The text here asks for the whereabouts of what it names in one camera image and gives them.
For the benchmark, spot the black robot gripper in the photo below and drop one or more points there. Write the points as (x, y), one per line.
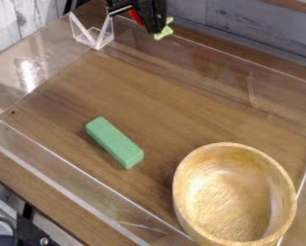
(152, 11)

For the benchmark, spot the red plush strawberry toy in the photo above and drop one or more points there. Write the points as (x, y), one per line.
(166, 31)

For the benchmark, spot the green rectangular block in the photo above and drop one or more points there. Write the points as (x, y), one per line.
(115, 142)

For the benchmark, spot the wooden bowl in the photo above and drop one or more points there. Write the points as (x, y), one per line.
(234, 196)

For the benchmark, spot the clear acrylic table enclosure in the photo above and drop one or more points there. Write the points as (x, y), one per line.
(175, 94)

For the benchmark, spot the black clamp mount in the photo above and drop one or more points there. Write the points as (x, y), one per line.
(31, 235)

